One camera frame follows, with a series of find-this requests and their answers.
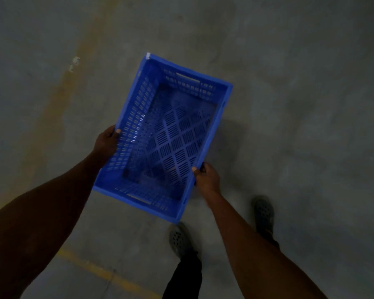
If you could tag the person's left hand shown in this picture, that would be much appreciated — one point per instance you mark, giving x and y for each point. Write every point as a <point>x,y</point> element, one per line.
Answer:
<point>105,145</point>

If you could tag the person's right forearm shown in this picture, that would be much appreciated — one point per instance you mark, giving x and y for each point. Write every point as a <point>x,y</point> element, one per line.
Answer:
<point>255,249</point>

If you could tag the person's black trouser leg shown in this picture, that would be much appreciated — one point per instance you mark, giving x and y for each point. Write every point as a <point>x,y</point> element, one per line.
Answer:
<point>184,277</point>

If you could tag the person's left thumb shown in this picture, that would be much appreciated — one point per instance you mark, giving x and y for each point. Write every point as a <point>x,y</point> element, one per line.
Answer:
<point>114,133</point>

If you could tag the person's right thumb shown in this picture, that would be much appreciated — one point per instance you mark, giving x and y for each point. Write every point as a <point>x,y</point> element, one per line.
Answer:
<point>197,173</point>

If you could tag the person's right hand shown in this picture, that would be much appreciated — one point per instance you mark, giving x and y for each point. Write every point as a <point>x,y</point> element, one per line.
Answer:
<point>208,181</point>

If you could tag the grey perforated clog shoe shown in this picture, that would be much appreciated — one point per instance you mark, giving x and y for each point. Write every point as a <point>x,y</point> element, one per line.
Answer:
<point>180,239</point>
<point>263,214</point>

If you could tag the white scrap of debris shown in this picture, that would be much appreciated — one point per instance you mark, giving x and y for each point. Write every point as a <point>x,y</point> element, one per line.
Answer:
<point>74,64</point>

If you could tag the blue perforated plastic crate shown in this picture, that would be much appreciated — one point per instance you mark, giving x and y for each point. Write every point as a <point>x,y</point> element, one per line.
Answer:
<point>171,136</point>

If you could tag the person's left forearm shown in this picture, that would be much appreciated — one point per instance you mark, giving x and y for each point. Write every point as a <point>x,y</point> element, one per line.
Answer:
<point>39,221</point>

